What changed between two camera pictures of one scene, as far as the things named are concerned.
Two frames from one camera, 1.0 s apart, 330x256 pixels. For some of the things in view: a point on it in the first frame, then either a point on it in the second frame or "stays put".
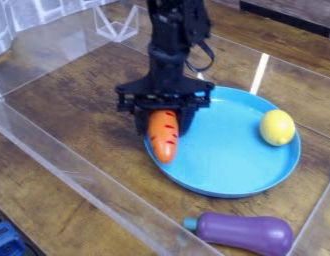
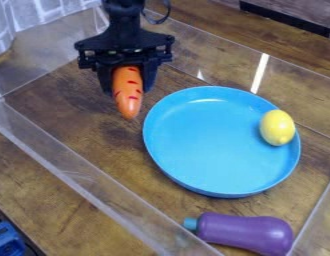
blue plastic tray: x=238 y=149 stays put
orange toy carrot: x=162 y=126 → x=128 y=87
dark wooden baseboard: x=284 y=19 stays put
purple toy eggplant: x=258 y=234 stays put
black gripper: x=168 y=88 → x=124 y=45
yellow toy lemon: x=277 y=127 stays put
